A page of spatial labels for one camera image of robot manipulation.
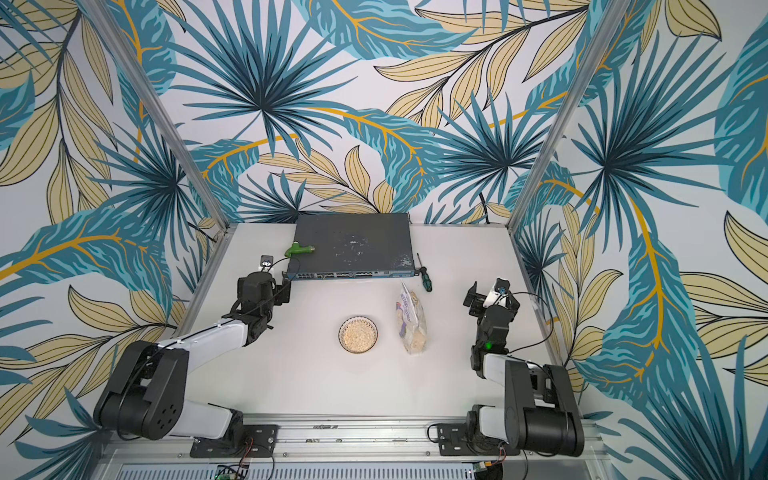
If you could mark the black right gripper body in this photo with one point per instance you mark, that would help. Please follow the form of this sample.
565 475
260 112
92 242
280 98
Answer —
480 303

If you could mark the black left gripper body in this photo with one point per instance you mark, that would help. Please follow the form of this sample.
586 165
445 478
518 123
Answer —
268 311

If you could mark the oatmeal bag white purple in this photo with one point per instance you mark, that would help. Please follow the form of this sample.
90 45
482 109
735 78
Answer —
412 321

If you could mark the white red patterned bowl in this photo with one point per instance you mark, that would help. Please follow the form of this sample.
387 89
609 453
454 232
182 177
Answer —
358 335

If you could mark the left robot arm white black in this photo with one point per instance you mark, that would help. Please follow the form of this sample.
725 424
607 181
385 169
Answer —
145 396

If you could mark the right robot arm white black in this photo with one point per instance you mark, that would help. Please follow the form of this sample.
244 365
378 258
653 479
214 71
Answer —
539 411

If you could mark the green pipe fitting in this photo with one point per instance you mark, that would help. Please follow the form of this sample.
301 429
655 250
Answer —
297 249

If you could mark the green black screwdriver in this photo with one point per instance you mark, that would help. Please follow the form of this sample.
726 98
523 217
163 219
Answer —
423 273

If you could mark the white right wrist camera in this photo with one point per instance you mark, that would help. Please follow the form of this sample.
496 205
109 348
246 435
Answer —
499 294

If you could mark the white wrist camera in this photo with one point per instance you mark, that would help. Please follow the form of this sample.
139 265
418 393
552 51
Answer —
266 262
499 294

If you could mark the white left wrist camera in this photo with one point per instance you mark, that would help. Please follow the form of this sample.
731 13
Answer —
266 262

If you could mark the grey blue network switch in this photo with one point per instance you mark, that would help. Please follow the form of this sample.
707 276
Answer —
353 246

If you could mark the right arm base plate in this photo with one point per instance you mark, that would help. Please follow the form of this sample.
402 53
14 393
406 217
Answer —
457 439

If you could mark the aluminium front rail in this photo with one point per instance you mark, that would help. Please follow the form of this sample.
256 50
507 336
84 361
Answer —
352 447

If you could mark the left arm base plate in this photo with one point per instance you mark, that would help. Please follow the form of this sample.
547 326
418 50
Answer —
249 441

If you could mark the right aluminium corner post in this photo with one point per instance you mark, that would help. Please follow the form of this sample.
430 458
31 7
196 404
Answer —
608 26

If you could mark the aluminium corner post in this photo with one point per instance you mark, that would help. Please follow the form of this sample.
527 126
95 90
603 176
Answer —
608 26
108 28

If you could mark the left aluminium corner post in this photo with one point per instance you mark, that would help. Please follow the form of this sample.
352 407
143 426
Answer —
108 28

